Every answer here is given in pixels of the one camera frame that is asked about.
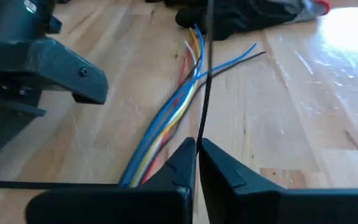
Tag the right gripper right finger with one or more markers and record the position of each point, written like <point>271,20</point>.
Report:
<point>275,208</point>

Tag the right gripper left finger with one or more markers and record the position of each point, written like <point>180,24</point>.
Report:
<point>120,208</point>

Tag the long black zip tie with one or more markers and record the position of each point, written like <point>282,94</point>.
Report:
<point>207,93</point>

